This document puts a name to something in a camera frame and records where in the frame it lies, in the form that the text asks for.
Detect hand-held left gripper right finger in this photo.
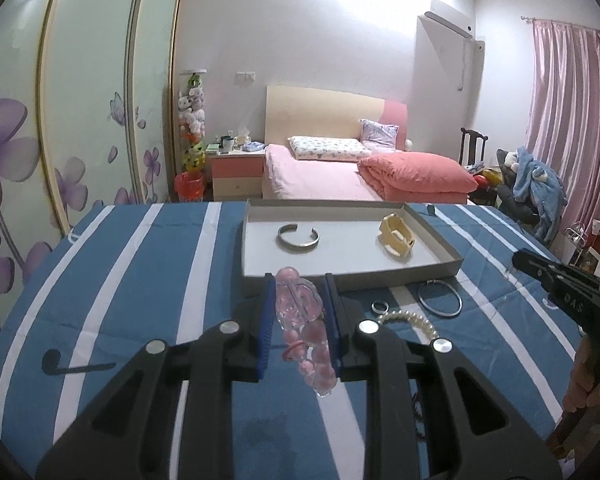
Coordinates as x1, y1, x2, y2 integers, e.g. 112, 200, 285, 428
325, 272, 566, 480

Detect lilac pillow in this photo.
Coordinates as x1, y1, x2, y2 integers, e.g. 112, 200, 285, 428
360, 119, 400, 151

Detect white patterned pillow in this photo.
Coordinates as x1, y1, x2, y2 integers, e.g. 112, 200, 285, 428
287, 136, 373, 163

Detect clear tube of plush toys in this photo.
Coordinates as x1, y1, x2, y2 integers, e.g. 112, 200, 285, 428
176, 69, 207, 173

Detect flower print sliding wardrobe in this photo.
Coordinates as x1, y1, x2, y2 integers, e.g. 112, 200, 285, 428
0, 0, 186, 331

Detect pink beige nightstand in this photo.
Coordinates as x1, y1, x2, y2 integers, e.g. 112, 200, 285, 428
210, 152, 267, 202

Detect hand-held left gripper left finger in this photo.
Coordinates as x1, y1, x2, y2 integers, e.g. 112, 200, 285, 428
35, 272, 277, 480

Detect dark wooden chair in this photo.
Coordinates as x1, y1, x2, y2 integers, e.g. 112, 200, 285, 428
460, 127, 488, 168

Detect thin silver hoop bangle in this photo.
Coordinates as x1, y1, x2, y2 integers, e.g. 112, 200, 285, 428
418, 280, 463, 317

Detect beige pink headboard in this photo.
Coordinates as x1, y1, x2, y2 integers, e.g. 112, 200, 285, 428
265, 85, 408, 151

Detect bed with pink sheet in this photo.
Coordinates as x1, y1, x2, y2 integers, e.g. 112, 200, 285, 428
262, 144, 468, 205

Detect coral folded quilt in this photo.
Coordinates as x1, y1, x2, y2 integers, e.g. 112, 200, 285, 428
357, 154, 480, 205

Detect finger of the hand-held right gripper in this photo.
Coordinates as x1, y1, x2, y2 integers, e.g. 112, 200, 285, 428
511, 248, 556, 291

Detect curtain rod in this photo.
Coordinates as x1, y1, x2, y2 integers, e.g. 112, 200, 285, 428
520, 16, 600, 37

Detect grey cardboard tray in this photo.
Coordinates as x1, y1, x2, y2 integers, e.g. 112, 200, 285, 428
241, 199, 465, 296

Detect white pearl bracelet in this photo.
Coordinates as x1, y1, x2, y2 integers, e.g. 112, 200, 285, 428
378, 310, 440, 341

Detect pink bead bracelet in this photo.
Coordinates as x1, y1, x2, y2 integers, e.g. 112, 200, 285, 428
274, 266, 340, 401

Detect blue white striped tablecloth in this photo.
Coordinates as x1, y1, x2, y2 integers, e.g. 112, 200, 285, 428
0, 200, 600, 480

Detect blue plush garment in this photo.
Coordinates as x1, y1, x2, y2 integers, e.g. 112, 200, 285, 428
512, 147, 568, 241

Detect silver cuff bangle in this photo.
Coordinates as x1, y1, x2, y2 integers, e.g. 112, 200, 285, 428
277, 224, 321, 251

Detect colourful toys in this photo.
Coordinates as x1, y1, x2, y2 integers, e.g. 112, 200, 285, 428
472, 167, 501, 191

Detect cream plastic cuff bracelet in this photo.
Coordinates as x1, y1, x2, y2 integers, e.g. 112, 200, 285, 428
378, 214, 415, 262

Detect person's right hand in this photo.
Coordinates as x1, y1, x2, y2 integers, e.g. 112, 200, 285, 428
562, 335, 600, 426

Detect red waste bin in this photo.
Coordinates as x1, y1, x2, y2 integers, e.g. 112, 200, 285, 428
174, 171, 204, 203

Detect grey padded chair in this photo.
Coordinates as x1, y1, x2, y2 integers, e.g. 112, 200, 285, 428
495, 149, 541, 226

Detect pink curtain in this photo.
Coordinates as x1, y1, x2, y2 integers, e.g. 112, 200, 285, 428
522, 17, 600, 241

